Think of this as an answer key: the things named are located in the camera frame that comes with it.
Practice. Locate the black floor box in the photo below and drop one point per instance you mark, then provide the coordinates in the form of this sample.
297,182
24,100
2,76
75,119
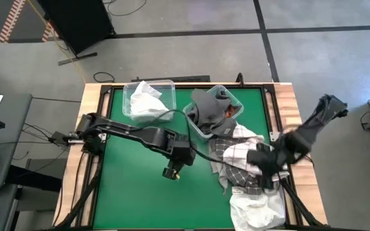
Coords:
34,179

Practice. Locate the green table mat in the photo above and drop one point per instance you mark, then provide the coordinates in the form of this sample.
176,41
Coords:
124,192

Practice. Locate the wooden table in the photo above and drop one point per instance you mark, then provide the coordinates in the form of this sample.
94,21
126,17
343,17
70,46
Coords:
284,102

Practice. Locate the grey desk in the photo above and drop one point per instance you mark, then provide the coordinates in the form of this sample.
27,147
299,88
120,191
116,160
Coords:
14,128

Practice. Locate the black metal table frame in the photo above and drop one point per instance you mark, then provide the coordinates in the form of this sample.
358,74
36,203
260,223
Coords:
185,86

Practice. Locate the black clamp post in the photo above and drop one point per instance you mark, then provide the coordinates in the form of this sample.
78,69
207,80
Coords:
240,78

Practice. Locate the orange towel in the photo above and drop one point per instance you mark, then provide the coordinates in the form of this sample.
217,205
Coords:
230,113

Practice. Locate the white checked towel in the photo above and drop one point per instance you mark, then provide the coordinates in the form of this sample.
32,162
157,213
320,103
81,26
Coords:
236,154

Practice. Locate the black frame strut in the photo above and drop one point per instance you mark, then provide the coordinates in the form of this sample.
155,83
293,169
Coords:
300,205
85,195

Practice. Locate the clear plastic bin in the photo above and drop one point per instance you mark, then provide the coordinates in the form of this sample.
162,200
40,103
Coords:
126,106
238,106

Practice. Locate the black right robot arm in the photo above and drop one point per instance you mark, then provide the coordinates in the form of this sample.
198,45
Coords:
313,128

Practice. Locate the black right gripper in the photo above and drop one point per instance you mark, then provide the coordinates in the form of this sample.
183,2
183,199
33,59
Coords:
267,158

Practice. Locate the black power strip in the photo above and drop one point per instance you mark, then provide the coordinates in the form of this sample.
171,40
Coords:
172,79

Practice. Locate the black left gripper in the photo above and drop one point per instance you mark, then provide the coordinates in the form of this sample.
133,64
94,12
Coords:
181,150

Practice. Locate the black partition panel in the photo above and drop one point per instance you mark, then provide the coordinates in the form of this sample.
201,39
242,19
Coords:
75,22

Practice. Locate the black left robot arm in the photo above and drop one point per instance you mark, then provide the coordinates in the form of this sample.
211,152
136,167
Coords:
124,131

